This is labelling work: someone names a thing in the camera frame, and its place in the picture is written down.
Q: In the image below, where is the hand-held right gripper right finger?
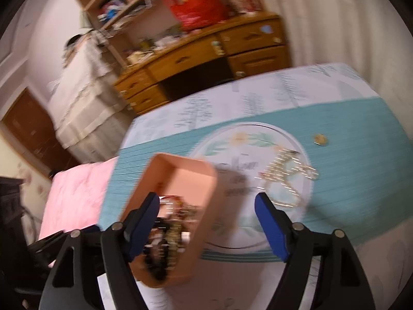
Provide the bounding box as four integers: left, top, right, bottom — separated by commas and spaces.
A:
254, 193, 377, 310

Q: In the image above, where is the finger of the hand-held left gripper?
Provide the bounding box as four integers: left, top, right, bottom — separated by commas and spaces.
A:
27, 224, 101, 253

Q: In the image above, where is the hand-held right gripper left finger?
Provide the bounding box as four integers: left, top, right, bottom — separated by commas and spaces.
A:
40, 192, 161, 310

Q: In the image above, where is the pearl and gold bracelet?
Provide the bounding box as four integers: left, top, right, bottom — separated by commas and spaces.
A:
161, 200, 196, 254

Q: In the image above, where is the pearl necklace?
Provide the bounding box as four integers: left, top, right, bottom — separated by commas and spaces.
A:
258, 149, 320, 208

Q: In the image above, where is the pink plastic tray box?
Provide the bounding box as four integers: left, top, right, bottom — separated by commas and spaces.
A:
118, 153, 225, 288

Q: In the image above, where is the dark wooden furniture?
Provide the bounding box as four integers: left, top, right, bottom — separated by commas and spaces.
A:
0, 176, 42, 310

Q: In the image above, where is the pink quilt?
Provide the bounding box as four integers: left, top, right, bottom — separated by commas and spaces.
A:
39, 157, 120, 268

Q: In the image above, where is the brown wooden door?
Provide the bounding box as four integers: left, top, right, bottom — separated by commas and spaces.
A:
0, 89, 81, 179

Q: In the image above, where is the tree print tablecloth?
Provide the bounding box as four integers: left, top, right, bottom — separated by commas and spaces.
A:
97, 63, 413, 310

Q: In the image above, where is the white lace-covered furniture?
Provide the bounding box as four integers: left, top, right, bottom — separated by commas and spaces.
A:
48, 34, 136, 164

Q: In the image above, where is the wooden desk with hutch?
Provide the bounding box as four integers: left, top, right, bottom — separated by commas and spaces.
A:
73, 0, 293, 115

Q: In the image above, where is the white leaf print curtain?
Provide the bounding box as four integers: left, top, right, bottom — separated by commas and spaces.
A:
248, 0, 413, 97

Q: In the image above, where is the red plastic bag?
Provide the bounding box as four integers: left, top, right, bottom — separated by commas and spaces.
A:
163, 0, 230, 33

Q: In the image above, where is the floral storage box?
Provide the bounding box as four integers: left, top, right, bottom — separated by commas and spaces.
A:
226, 0, 263, 15

